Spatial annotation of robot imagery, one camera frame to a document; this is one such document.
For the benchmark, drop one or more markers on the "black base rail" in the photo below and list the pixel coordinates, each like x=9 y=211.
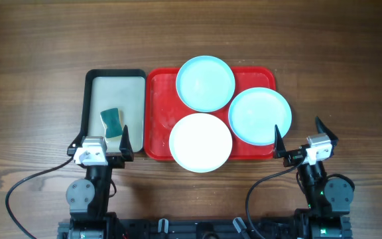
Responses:
x=282 y=227

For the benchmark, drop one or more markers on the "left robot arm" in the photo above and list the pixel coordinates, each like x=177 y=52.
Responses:
x=88 y=198

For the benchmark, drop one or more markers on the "white round plate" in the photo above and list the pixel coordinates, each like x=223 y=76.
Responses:
x=200 y=142

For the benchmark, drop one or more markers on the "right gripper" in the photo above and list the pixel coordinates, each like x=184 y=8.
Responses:
x=292 y=157

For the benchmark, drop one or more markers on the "light blue plate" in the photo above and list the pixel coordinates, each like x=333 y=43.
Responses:
x=255 y=113
x=205 y=83

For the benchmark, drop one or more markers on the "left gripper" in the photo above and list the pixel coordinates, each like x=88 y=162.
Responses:
x=117 y=162

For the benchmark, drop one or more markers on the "red plastic tray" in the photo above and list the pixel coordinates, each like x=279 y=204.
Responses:
x=164 y=108

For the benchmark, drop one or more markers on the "light blue plate top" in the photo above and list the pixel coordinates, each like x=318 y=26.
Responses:
x=205 y=83

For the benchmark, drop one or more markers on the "green yellow sponge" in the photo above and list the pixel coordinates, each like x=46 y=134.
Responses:
x=111 y=120

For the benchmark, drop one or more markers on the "black soapy water tray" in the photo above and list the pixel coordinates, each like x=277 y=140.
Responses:
x=105 y=89

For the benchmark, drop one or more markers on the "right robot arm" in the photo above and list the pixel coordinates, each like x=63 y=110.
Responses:
x=328 y=196

